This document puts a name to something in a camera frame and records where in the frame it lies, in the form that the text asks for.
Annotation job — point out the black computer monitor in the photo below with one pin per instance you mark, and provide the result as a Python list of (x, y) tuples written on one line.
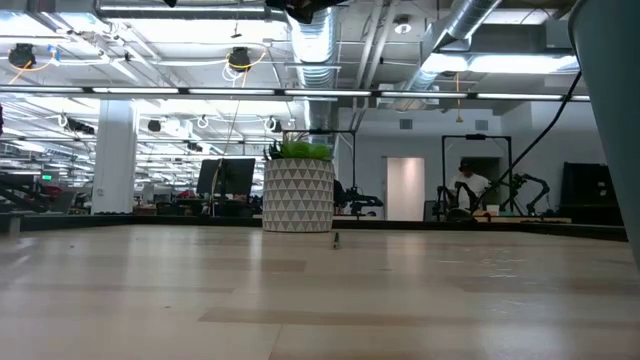
[(230, 175)]

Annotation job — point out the black table frame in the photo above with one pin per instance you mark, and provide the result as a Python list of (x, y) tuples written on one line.
[(150, 221)]

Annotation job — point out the overhead light bar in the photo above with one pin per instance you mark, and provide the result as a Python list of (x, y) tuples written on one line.
[(325, 93)]

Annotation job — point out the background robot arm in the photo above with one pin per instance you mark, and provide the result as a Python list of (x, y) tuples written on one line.
[(365, 199)]

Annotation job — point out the black cabinet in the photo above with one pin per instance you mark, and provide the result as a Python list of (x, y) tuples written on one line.
[(585, 190)]

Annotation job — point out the white column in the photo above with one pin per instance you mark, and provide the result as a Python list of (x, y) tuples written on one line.
[(114, 160)]

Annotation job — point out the white door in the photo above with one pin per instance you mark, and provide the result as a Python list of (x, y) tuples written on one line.
[(405, 190)]

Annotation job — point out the person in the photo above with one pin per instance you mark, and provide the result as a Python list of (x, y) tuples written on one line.
[(470, 185)]

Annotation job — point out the teal plastic bin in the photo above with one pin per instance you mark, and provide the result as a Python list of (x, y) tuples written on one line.
[(615, 100)]

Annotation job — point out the succulent in triangle-pattern pot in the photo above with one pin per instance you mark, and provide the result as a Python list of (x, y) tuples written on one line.
[(297, 195)]

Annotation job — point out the round silver air duct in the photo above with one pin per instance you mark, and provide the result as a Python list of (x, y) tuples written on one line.
[(312, 35)]

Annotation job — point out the black ceiling device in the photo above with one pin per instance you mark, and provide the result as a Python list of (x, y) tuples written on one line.
[(22, 55), (240, 57)]

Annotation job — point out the green pencil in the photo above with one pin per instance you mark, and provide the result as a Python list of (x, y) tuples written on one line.
[(336, 242)]

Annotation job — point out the background robot arms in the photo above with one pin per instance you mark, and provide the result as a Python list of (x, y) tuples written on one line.
[(522, 179)]

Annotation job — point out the slanted silver air duct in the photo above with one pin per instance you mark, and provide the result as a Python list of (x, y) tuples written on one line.
[(465, 15)]

